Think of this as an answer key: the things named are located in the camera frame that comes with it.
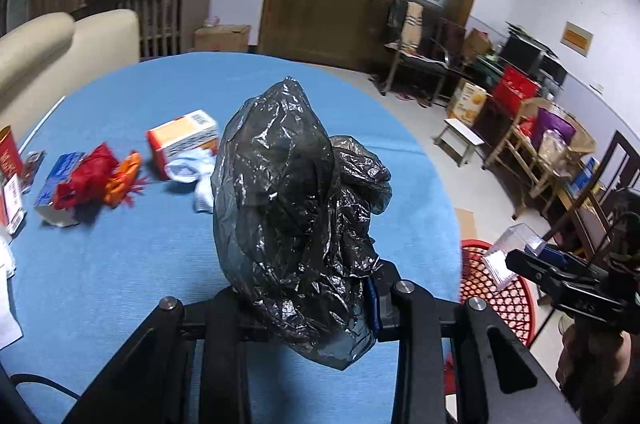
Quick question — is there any brown cardboard box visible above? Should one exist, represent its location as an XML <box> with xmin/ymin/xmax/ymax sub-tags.
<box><xmin>462</xmin><ymin>28</ymin><xmax>493</xmax><ymax>59</ymax></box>

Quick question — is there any black metal chair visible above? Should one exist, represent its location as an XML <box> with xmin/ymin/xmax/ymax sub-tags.
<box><xmin>382</xmin><ymin>0</ymin><xmax>451</xmax><ymax>97</ymax></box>

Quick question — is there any dark wooden chair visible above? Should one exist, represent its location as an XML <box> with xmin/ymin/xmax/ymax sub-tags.
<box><xmin>542</xmin><ymin>130</ymin><xmax>640</xmax><ymax>255</ymax></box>

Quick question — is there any orange and white box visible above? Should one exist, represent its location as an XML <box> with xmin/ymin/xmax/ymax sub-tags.
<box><xmin>146</xmin><ymin>110</ymin><xmax>221</xmax><ymax>181</ymax></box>

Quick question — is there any black monitor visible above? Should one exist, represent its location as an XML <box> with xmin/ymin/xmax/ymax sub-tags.
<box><xmin>500</xmin><ymin>34</ymin><xmax>546</xmax><ymax>74</ymax></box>

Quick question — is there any black computer tower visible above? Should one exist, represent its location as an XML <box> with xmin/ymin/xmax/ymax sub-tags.
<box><xmin>540</xmin><ymin>54</ymin><xmax>568</xmax><ymax>87</ymax></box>

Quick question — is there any brown wooden chair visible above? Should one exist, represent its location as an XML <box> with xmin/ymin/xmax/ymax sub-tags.
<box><xmin>430</xmin><ymin>18</ymin><xmax>481</xmax><ymax>104</ymax></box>

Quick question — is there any white sock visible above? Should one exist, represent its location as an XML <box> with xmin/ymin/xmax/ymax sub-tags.
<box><xmin>165</xmin><ymin>153</ymin><xmax>221</xmax><ymax>215</ymax></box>

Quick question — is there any slipper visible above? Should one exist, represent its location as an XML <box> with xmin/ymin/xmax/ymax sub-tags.
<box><xmin>395</xmin><ymin>91</ymin><xmax>431</xmax><ymax>107</ymax></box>

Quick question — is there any wicker chair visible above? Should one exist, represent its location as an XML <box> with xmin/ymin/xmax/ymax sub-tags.
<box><xmin>487</xmin><ymin>96</ymin><xmax>598</xmax><ymax>219</ymax></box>

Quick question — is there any white paper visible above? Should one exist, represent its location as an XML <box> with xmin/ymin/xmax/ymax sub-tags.
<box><xmin>0</xmin><ymin>231</ymin><xmax>25</xmax><ymax>351</ymax></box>

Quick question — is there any orange wall sign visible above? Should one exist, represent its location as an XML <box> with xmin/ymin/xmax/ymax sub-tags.
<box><xmin>560</xmin><ymin>21</ymin><xmax>594</xmax><ymax>57</ymax></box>

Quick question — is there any striped scarf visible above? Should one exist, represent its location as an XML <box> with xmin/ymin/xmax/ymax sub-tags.
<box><xmin>400</xmin><ymin>1</ymin><xmax>425</xmax><ymax>52</ymax></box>

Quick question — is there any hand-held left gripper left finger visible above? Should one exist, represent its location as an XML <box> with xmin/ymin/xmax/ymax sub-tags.
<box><xmin>65</xmin><ymin>289</ymin><xmax>273</xmax><ymax>424</ymax></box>

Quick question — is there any clear plastic box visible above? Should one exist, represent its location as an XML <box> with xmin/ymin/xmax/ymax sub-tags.
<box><xmin>482</xmin><ymin>224</ymin><xmax>548</xmax><ymax>287</ymax></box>

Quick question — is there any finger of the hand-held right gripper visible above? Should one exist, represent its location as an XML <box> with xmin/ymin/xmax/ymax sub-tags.
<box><xmin>505</xmin><ymin>249</ymin><xmax>607</xmax><ymax>293</ymax></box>
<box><xmin>542</xmin><ymin>244</ymin><xmax>602</xmax><ymax>273</ymax></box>

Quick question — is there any blue and white box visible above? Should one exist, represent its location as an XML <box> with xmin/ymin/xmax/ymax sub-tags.
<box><xmin>33</xmin><ymin>152</ymin><xmax>88</xmax><ymax>229</ymax></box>

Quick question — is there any cream padded chair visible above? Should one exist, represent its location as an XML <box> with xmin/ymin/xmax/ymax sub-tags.
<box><xmin>0</xmin><ymin>8</ymin><xmax>141</xmax><ymax>139</ymax></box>

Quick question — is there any red gift bag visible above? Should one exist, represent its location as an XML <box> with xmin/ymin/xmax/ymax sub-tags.
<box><xmin>492</xmin><ymin>66</ymin><xmax>541</xmax><ymax>115</ymax></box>

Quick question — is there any small white stool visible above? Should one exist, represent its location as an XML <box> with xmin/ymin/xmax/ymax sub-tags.
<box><xmin>434</xmin><ymin>118</ymin><xmax>483</xmax><ymax>167</ymax></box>

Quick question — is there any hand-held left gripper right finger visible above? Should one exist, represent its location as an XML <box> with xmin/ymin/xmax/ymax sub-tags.
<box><xmin>362</xmin><ymin>261</ymin><xmax>583</xmax><ymax>424</ymax></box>

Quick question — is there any wooden radiator cabinet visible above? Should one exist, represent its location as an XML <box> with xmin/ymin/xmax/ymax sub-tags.
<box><xmin>82</xmin><ymin>0</ymin><xmax>223</xmax><ymax>59</ymax></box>

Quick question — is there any clear plastic bag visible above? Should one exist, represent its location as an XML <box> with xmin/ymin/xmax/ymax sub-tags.
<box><xmin>537</xmin><ymin>130</ymin><xmax>571</xmax><ymax>169</ymax></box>

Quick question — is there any black cable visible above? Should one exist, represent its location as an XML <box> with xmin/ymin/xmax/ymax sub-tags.
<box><xmin>10</xmin><ymin>373</ymin><xmax>81</xmax><ymax>402</ymax></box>

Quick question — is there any small dark packet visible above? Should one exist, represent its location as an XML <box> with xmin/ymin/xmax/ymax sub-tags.
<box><xmin>20</xmin><ymin>150</ymin><xmax>46</xmax><ymax>195</ymax></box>

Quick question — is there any person's right hand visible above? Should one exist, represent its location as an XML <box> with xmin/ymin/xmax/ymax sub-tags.
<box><xmin>557</xmin><ymin>320</ymin><xmax>636</xmax><ymax>424</ymax></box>

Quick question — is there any blue tablecloth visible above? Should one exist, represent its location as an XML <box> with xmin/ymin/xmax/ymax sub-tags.
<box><xmin>0</xmin><ymin>52</ymin><xmax>463</xmax><ymax>424</ymax></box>

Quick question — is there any red and white box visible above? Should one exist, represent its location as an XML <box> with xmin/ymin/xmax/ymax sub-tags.
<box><xmin>0</xmin><ymin>176</ymin><xmax>27</xmax><ymax>235</ymax></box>

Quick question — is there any black plastic bag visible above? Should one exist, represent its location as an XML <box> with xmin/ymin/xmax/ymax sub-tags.
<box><xmin>210</xmin><ymin>76</ymin><xmax>393</xmax><ymax>371</ymax></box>

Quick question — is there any orange wrapper bundle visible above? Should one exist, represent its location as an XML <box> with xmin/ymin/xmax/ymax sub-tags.
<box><xmin>102</xmin><ymin>150</ymin><xmax>151</xmax><ymax>209</ymax></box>

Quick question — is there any red plastic basket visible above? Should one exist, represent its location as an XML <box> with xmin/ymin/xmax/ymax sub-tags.
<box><xmin>442</xmin><ymin>240</ymin><xmax>538</xmax><ymax>422</ymax></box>

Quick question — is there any yellow carton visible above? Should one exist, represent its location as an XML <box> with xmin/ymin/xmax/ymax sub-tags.
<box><xmin>446</xmin><ymin>81</ymin><xmax>488</xmax><ymax>127</ymax></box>

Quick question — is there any flat cardboard sheet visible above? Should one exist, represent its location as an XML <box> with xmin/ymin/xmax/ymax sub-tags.
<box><xmin>454</xmin><ymin>209</ymin><xmax>478</xmax><ymax>249</ymax></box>

